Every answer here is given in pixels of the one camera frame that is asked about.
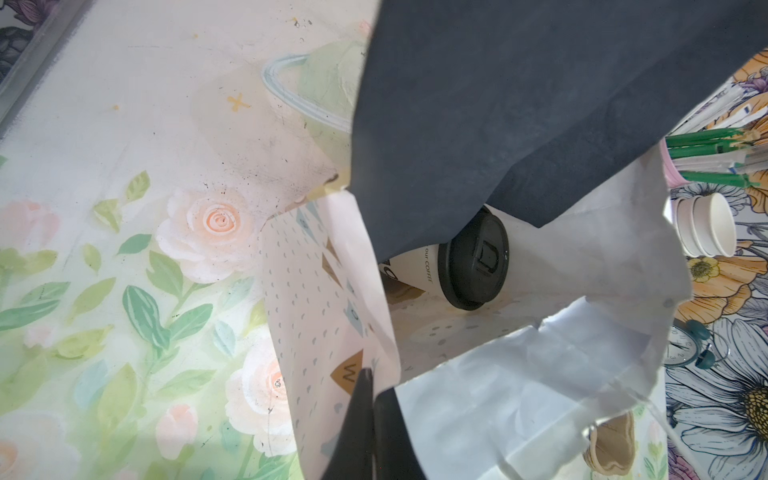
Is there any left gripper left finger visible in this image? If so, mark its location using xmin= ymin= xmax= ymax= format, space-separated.
xmin=322 ymin=368 xmax=374 ymax=480

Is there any teal alarm clock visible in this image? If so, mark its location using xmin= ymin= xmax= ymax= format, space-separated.
xmin=663 ymin=319 xmax=717 ymax=370

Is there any white paper straws bundle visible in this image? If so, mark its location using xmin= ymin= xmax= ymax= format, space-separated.
xmin=664 ymin=69 xmax=767 ymax=188

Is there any black napkin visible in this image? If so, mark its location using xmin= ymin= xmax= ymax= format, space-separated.
xmin=349 ymin=1 xmax=767 ymax=260

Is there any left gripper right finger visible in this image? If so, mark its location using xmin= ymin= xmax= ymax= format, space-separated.
xmin=374 ymin=388 xmax=426 ymax=480

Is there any pink straw holder cup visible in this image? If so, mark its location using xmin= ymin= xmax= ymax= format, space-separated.
xmin=658 ymin=139 xmax=689 ymax=189

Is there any stack of white paper cups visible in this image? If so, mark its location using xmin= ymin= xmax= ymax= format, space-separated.
xmin=670 ymin=193 xmax=737 ymax=257

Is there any white paper coffee cup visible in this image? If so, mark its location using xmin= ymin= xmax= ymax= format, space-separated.
xmin=378 ymin=244 xmax=443 ymax=295

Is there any pastel patterned gift bag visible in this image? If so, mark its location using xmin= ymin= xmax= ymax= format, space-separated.
xmin=263 ymin=147 xmax=691 ymax=479

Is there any black cup lid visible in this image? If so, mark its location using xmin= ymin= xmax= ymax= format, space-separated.
xmin=437 ymin=207 xmax=509 ymax=311

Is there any brown pulp cup carrier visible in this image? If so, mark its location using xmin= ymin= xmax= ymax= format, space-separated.
xmin=583 ymin=411 xmax=637 ymax=476

